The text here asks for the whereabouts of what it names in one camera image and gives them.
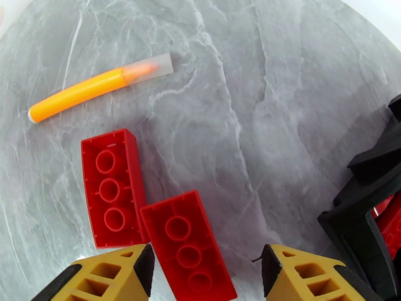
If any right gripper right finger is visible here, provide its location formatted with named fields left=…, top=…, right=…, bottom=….
left=252, top=243, right=385, bottom=301

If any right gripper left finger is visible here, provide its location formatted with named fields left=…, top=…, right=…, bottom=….
left=31, top=243, right=156, bottom=301

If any red lego brick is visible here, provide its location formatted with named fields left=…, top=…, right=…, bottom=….
left=139, top=190, right=238, bottom=301
left=81, top=128, right=150, bottom=249
left=372, top=193, right=401, bottom=261

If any black plastic bin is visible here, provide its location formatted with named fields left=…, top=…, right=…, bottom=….
left=317, top=93, right=401, bottom=301

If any orange marker pen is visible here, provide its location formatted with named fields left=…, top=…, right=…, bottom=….
left=27, top=52, right=174, bottom=124

